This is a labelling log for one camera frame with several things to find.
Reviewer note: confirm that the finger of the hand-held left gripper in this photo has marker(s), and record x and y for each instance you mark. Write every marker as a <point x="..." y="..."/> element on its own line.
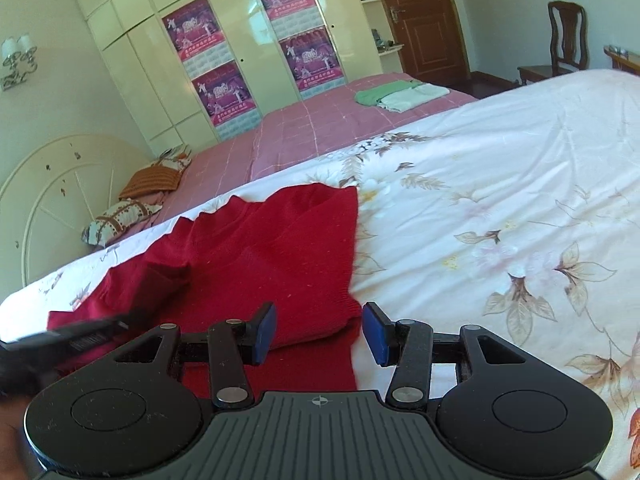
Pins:
<point x="127" y="320"/>

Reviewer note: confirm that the dark wooden chair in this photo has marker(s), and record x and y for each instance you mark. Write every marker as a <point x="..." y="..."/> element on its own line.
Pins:
<point x="567" y="35"/>

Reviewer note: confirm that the cream round headboard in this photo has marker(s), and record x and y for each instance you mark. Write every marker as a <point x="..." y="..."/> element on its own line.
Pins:
<point x="55" y="195"/>

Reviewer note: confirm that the orange knit pillow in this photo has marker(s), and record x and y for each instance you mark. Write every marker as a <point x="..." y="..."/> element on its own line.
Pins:
<point x="150" y="182"/>

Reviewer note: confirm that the glass wall lamp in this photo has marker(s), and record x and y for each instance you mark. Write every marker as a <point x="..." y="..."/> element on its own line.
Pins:
<point x="17" y="60"/>

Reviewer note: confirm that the white folded garment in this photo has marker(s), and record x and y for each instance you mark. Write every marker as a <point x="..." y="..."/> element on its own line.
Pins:
<point x="415" y="97"/>

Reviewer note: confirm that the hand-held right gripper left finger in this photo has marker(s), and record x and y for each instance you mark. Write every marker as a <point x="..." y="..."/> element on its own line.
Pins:
<point x="262" y="334"/>

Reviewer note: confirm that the red knit sweater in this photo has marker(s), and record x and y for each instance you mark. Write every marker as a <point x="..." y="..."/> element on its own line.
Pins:
<point x="260" y="255"/>

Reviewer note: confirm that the cream wardrobe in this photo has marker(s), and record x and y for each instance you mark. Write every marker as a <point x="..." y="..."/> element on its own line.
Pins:
<point x="150" y="60"/>

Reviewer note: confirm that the brown wooden door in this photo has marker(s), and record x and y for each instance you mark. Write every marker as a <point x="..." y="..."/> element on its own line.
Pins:
<point x="425" y="20"/>

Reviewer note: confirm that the cream corner shelf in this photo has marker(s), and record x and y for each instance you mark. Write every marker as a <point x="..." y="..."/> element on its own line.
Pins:
<point x="382" y="25"/>

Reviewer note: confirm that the white floral bed sheet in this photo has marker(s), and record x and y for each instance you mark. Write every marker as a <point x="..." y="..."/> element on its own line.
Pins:
<point x="500" y="200"/>

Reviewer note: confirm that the pink checked bed sheet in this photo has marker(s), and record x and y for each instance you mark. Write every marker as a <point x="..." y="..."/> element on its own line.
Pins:
<point x="300" y="140"/>

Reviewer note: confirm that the green folded garment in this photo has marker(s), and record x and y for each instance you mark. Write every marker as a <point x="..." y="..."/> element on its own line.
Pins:
<point x="380" y="92"/>

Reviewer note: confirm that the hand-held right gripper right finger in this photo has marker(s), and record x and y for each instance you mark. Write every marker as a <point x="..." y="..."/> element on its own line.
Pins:
<point x="375" y="336"/>

